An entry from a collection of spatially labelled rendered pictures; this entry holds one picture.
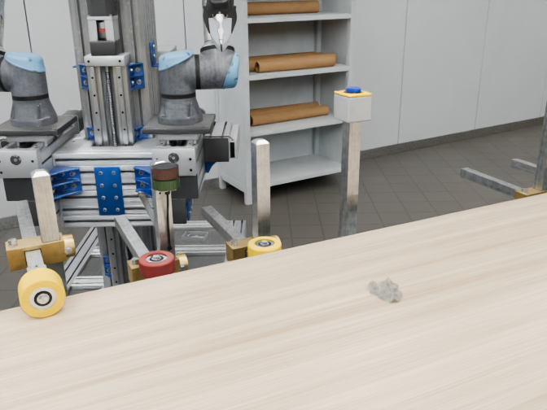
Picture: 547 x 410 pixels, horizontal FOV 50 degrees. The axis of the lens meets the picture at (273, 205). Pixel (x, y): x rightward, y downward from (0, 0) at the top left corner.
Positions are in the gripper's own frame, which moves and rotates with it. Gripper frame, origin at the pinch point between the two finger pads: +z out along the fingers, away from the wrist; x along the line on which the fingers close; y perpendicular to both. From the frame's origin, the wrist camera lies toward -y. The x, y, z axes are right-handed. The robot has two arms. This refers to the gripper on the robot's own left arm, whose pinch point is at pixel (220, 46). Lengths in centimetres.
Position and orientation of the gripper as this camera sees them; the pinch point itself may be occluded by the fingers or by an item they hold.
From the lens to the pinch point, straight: 167.6
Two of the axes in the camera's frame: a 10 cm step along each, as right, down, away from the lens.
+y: -0.2, -3.6, 9.3
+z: 0.1, 9.3, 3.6
